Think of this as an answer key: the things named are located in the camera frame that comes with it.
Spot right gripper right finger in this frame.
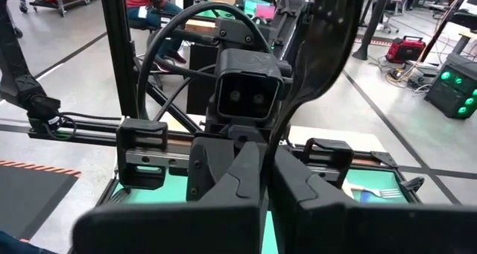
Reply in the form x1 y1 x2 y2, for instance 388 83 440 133
268 145 477 254

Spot metal cart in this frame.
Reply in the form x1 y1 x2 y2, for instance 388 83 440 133
7 0 100 19

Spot wooden handled utensil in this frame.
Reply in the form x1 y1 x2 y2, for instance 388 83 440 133
350 186 404 206

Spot black aluminium rig frame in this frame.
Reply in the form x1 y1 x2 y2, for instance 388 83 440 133
28 0 204 147

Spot black support strut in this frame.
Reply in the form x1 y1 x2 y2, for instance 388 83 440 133
0 0 78 142

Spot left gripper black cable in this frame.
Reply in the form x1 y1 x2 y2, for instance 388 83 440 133
136 0 273 123

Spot black box green lights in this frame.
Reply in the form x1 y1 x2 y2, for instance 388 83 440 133
423 52 477 120

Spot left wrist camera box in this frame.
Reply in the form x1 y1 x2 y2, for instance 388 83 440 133
214 48 294 123

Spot black pole stand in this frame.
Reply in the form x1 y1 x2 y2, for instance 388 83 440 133
352 0 391 61

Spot grey office chair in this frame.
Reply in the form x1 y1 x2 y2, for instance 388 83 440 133
382 0 414 34

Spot iridescent rainbow spoon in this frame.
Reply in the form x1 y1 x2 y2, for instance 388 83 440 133
266 0 368 164

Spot red equipment case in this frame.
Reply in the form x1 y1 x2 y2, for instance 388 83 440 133
385 36 427 64

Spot black floor mat striped edge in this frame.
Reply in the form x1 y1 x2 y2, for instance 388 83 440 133
0 159 82 240

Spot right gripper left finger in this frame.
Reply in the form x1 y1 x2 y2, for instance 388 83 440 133
72 141 269 254

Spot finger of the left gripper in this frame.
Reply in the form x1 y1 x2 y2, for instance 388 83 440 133
302 137 356 190
116 118 169 191

